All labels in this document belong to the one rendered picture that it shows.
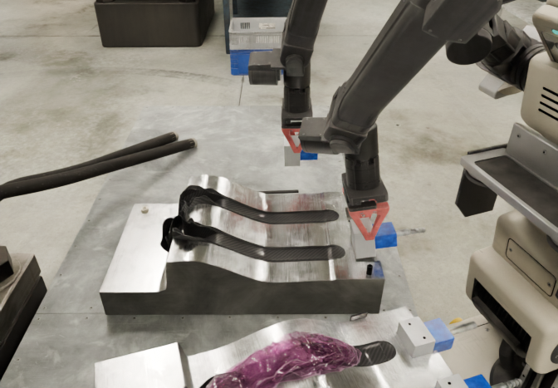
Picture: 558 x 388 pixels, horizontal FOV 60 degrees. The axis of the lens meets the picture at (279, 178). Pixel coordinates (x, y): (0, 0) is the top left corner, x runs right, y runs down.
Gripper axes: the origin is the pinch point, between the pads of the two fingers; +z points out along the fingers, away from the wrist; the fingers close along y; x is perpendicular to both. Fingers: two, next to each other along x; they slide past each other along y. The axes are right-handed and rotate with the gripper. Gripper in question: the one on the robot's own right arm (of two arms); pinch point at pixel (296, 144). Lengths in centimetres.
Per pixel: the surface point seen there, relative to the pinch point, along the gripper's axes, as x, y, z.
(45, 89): -189, -247, 93
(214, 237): -15.4, 28.7, 2.9
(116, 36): -160, -344, 84
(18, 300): -57, 29, 19
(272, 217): -5.2, 17.8, 7.0
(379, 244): 14.3, 30.7, 3.0
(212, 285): -15.1, 36.6, 7.0
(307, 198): 2.1, 12.4, 6.4
